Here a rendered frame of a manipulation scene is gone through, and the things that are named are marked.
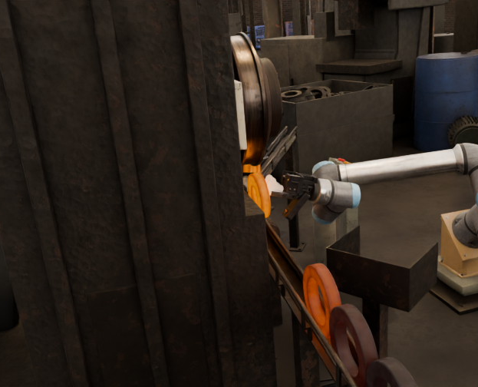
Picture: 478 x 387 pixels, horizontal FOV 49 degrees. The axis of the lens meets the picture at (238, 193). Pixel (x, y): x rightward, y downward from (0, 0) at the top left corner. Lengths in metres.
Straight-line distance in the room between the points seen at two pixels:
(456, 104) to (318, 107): 1.53
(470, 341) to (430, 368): 0.27
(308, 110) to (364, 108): 0.57
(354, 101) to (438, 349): 2.46
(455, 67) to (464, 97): 0.29
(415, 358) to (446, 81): 3.26
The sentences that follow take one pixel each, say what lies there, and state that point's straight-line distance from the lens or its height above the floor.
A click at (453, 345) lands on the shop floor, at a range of 2.49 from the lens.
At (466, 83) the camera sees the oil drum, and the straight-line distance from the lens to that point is 5.22.
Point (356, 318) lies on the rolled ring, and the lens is 1.17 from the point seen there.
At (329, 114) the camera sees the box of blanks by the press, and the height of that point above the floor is 0.61.
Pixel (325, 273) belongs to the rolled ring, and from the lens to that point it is 1.31.
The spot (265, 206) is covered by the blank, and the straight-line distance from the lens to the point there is 1.70.
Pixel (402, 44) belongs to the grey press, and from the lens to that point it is 5.75.
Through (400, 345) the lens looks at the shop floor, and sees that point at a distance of 2.45.
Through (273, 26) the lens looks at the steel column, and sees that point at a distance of 10.83.
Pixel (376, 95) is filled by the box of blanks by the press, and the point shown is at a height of 0.68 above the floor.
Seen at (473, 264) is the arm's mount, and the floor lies 0.18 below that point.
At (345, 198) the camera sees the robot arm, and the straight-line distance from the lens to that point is 1.84.
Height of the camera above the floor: 1.41
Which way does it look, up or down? 19 degrees down
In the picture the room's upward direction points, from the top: 5 degrees counter-clockwise
